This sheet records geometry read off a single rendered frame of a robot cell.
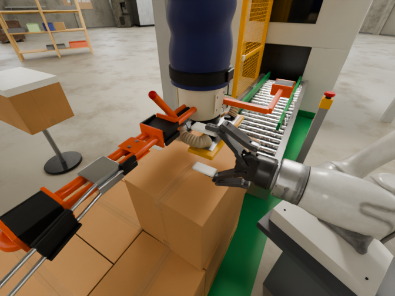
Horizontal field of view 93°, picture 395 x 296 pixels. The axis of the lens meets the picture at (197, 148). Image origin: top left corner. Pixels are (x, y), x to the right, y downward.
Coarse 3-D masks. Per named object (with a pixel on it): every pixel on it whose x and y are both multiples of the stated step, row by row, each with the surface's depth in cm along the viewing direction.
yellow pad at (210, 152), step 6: (222, 114) 89; (234, 120) 83; (240, 120) 84; (216, 138) 73; (216, 144) 70; (222, 144) 71; (192, 150) 68; (198, 150) 68; (204, 150) 68; (210, 150) 67; (216, 150) 68; (204, 156) 67; (210, 156) 65
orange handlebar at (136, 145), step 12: (276, 96) 75; (180, 108) 67; (192, 108) 67; (252, 108) 69; (264, 108) 67; (180, 120) 61; (144, 132) 55; (120, 144) 50; (132, 144) 50; (144, 144) 50; (108, 156) 47; (120, 156) 49; (72, 180) 40; (84, 180) 41; (60, 192) 38; (72, 192) 40; (84, 192) 38; (72, 204) 36; (0, 240) 30
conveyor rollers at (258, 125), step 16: (272, 80) 297; (256, 96) 249; (272, 96) 248; (240, 112) 214; (256, 112) 214; (272, 112) 214; (240, 128) 193; (256, 128) 186; (272, 128) 186; (272, 144) 165
